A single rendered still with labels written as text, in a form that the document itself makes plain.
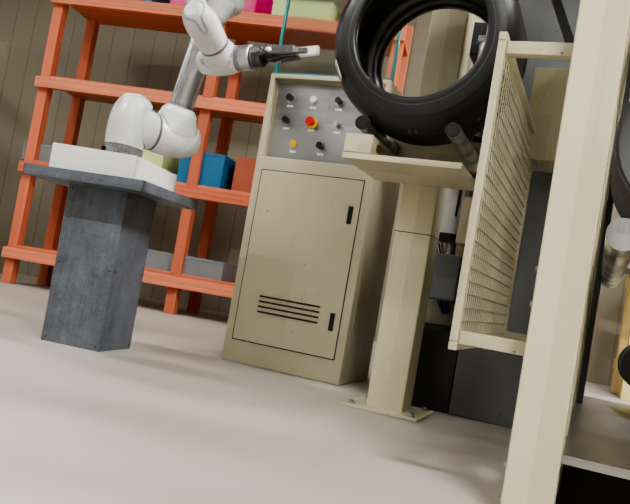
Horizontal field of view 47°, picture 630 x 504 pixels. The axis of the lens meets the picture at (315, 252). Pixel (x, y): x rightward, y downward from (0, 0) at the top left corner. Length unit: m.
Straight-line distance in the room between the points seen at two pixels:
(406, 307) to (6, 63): 6.12
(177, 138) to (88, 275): 0.66
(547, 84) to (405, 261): 0.74
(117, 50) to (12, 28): 1.20
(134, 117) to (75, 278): 0.66
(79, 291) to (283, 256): 0.83
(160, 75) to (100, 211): 4.32
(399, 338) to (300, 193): 0.87
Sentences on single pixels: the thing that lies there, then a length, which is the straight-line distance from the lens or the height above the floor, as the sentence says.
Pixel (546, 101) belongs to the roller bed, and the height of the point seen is 1.09.
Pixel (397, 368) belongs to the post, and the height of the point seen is 0.15.
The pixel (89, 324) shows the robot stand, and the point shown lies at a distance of 2.85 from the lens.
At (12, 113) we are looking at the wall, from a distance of 7.79.
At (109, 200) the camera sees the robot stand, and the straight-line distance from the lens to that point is 2.85.
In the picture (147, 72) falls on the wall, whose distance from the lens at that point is 7.16.
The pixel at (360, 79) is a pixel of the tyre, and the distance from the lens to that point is 2.25.
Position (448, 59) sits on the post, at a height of 1.24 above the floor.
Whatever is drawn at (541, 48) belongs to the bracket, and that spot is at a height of 0.97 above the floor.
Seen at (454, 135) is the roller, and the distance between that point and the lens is 2.16.
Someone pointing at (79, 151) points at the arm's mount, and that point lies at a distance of 2.84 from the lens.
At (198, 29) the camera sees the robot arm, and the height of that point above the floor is 1.14.
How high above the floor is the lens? 0.39
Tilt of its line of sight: 3 degrees up
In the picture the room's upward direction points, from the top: 10 degrees clockwise
